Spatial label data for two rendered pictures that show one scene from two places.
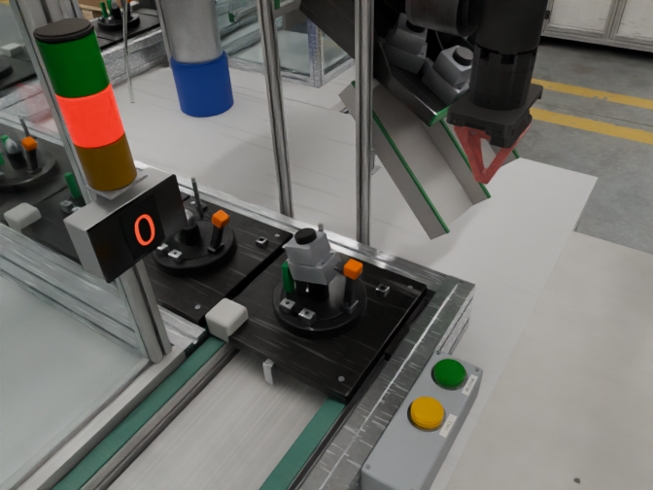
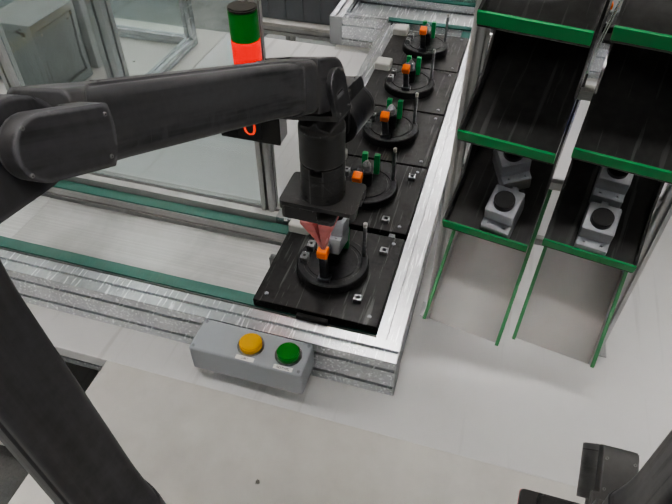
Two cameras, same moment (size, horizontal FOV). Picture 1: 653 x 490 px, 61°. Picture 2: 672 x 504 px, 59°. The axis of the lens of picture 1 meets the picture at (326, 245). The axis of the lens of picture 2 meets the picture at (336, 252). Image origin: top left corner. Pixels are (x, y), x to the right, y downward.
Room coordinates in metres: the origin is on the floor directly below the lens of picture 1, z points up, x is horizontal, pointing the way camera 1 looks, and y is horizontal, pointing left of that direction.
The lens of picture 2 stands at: (0.34, -0.76, 1.81)
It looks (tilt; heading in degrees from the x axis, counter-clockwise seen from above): 44 degrees down; 72
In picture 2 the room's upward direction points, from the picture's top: straight up
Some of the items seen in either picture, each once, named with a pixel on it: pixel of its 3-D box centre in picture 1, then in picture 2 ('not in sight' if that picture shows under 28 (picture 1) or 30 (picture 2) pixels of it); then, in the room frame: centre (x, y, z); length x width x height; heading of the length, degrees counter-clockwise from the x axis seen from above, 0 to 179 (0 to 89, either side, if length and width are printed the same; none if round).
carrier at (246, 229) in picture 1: (189, 228); (366, 174); (0.74, 0.22, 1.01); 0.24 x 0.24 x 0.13; 55
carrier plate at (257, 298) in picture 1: (320, 308); (332, 270); (0.59, 0.01, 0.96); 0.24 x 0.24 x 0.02; 55
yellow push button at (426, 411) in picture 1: (427, 413); (250, 344); (0.40, -0.11, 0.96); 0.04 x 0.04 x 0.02
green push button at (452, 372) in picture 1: (449, 374); (288, 354); (0.46, -0.15, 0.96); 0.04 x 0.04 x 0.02
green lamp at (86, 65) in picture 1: (74, 61); (243, 23); (0.50, 0.22, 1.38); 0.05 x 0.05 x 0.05
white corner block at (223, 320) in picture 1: (227, 320); (302, 226); (0.57, 0.15, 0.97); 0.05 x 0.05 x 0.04; 55
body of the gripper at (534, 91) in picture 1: (499, 80); (322, 180); (0.52, -0.18, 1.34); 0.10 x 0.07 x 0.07; 145
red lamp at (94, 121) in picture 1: (90, 112); (247, 52); (0.50, 0.22, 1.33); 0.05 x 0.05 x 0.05
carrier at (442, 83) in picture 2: not in sight; (410, 72); (1.02, 0.63, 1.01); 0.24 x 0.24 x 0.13; 55
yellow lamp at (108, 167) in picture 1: (106, 157); not in sight; (0.50, 0.22, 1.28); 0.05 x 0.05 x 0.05
